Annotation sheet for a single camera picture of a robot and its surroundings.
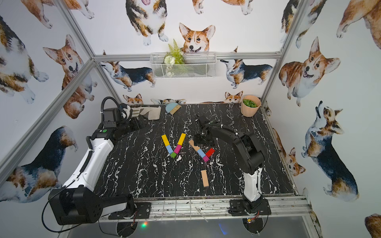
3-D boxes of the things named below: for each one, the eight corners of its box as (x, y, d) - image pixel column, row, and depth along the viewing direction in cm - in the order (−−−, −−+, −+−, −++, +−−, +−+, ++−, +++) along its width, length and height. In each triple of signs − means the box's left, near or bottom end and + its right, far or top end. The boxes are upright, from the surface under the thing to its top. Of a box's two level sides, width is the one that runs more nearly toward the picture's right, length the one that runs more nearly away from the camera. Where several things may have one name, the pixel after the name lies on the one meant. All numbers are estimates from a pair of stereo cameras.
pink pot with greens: (241, 118, 115) (244, 108, 105) (238, 105, 124) (241, 94, 114) (258, 118, 115) (263, 108, 105) (253, 105, 124) (258, 94, 114)
